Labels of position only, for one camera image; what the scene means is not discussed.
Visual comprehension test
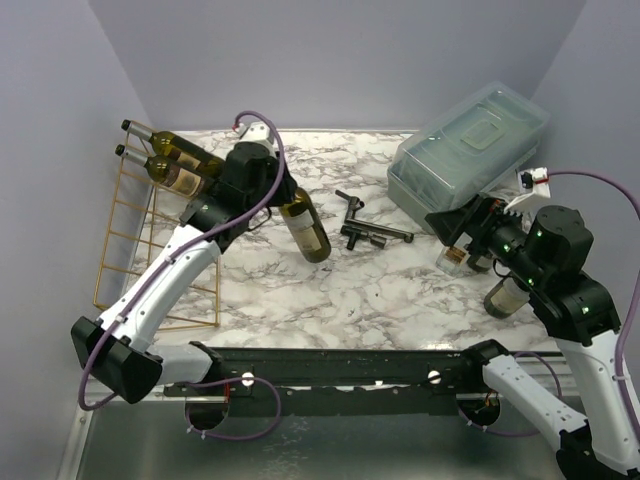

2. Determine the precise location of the green wine bottle white label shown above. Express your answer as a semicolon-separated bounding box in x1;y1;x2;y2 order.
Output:
279;187;331;263

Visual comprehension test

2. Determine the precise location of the green wine bottle brown label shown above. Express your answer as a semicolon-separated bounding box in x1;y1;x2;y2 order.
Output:
115;144;212;198

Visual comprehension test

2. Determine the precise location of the green wine bottle silver neck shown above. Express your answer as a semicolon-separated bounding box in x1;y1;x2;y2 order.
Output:
121;119;224;178

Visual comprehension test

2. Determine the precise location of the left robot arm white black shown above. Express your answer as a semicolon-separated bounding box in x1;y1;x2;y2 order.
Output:
71;137;296;411

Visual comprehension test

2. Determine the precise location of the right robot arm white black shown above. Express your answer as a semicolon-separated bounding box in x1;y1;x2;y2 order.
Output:
425;194;639;479

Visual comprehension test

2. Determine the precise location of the green wine bottle near arm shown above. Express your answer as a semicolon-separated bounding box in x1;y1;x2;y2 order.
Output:
484;277;530;319

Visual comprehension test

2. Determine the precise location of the clear square glass bottle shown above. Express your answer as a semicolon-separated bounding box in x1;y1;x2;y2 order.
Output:
436;243;469;277

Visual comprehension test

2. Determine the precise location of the green wine bottle behind gripper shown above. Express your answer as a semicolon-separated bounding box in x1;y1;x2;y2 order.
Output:
467;254;494;273

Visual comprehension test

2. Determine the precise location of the clear plastic storage box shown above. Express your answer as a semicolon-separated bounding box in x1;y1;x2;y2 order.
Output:
387;82;550;232

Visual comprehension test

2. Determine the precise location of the dark metal lever corkscrew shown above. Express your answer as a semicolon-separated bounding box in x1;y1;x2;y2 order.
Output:
335;189;415;243

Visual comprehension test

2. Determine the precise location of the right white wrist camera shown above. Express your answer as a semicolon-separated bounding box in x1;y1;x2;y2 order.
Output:
505;167;551;214

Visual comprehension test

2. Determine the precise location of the black T-handle corkscrew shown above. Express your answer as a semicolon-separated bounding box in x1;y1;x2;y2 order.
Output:
340;224;387;251

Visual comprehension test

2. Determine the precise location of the gold wire wine rack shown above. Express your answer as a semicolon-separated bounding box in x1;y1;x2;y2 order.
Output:
93;130;193;310

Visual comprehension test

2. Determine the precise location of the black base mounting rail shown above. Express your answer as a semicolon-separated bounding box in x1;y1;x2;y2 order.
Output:
160;340;507;430

